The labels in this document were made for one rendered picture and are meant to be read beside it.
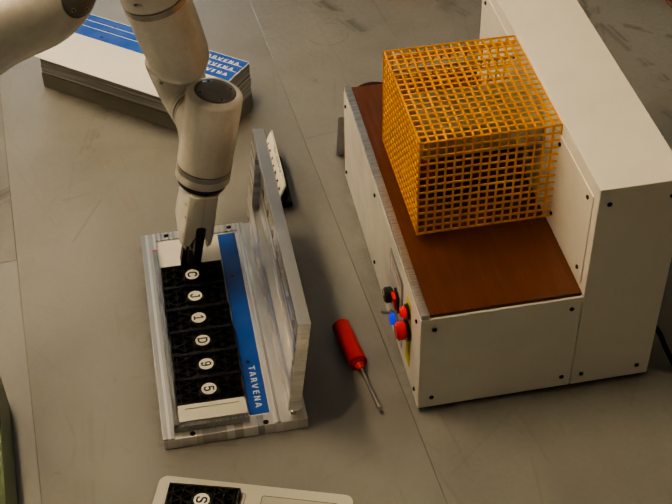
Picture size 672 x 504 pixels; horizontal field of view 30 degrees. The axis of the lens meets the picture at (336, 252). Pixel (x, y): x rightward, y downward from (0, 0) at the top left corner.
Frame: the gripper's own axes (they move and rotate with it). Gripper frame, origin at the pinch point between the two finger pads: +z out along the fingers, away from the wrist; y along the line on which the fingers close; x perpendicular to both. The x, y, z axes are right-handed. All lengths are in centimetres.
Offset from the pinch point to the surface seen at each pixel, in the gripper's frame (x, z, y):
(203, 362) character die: -0.3, 1.5, 22.6
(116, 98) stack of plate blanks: -8.9, 3.8, -48.0
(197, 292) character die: 0.4, 1.4, 7.6
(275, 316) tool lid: 9.6, -6.6, 21.0
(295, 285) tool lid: 9.5, -18.9, 27.5
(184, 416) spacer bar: -4.0, 2.3, 32.4
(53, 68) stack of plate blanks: -20, 4, -57
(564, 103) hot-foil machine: 45, -43, 17
